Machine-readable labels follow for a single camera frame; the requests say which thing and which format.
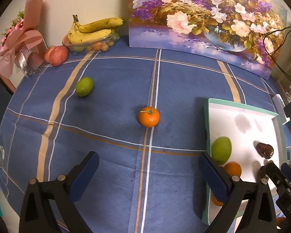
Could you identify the red peach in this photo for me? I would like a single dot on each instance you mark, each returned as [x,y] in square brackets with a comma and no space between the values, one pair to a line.
[56,56]

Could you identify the clear glass bowl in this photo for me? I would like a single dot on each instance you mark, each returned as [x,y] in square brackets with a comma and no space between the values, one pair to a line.
[111,38]

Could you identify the large green mango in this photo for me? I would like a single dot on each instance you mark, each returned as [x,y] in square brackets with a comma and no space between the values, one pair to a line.
[221,150]

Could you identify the white tray green rim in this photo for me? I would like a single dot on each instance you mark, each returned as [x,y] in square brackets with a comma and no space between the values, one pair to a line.
[242,136]

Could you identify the large wrinkled brown avocado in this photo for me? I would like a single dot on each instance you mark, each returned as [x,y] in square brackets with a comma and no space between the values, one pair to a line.
[264,150]

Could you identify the flower painting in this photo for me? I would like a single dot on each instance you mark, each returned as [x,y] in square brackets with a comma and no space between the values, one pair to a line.
[208,17]

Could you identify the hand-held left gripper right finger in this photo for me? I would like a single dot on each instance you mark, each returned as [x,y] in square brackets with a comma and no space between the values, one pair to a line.
[213,177]

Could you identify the spotted yellow banana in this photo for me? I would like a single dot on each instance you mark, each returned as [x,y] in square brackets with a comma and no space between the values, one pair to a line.
[99,25]

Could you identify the small green mango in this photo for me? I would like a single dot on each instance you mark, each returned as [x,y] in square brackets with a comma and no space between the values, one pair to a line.
[84,87]

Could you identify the pink wrapped bouquet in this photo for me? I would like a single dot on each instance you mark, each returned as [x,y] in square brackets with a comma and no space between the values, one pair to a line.
[21,43]

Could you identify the white charger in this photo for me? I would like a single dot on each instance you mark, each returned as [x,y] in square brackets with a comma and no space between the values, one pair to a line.
[280,106]

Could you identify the blue plaid tablecloth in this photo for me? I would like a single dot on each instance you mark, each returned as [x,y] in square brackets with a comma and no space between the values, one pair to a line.
[111,116]

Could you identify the pile of small round fruits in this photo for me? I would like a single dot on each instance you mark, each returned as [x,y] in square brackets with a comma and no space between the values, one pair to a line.
[99,46]

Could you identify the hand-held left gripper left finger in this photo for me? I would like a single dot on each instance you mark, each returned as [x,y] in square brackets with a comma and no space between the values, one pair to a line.
[84,177]

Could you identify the orange with stem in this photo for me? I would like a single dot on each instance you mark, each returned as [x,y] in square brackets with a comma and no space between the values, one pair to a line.
[149,117]

